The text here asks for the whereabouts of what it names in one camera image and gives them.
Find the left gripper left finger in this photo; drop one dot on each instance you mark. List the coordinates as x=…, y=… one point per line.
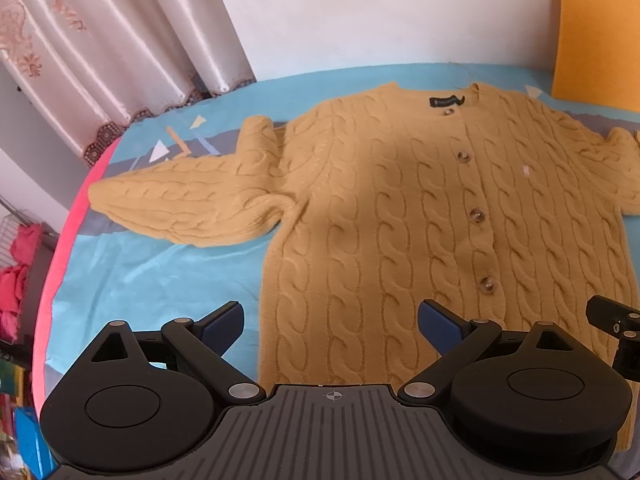
x=199, y=347

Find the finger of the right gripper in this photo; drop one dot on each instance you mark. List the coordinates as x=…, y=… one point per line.
x=622, y=323

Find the orange headboard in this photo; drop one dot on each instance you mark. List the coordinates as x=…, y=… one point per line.
x=597, y=59

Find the pink embroidered curtain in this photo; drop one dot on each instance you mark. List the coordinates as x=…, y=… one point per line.
x=93, y=68

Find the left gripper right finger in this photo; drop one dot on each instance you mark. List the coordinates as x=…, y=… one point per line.
x=459, y=344

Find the pink clothes in rack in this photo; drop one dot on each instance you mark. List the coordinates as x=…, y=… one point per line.
x=18, y=254

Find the mustard cable-knit cardigan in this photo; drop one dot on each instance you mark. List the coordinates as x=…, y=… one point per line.
x=487, y=201

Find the blue patterned bed sheet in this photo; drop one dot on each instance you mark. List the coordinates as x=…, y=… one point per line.
x=101, y=271

